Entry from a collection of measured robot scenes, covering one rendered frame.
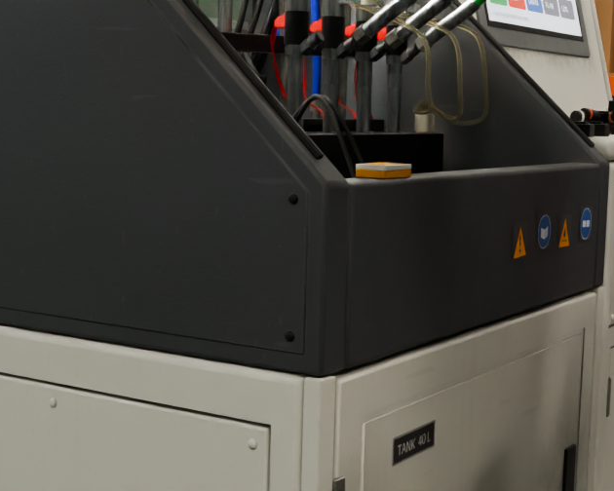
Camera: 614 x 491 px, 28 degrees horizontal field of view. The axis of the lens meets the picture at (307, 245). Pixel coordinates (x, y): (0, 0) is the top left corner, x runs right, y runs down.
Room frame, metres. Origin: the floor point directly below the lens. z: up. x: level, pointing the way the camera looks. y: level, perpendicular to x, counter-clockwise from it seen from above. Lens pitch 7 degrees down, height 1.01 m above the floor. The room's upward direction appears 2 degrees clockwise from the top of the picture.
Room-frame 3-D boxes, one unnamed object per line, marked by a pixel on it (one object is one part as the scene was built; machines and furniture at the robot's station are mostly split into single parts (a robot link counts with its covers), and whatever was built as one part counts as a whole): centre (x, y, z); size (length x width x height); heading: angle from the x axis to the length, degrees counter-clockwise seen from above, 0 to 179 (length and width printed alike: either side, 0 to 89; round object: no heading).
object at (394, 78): (1.61, -0.12, 1.03); 0.05 x 0.03 x 0.21; 58
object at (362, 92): (1.54, -0.08, 1.03); 0.05 x 0.03 x 0.21; 58
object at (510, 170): (1.28, -0.18, 0.87); 0.62 x 0.04 x 0.16; 148
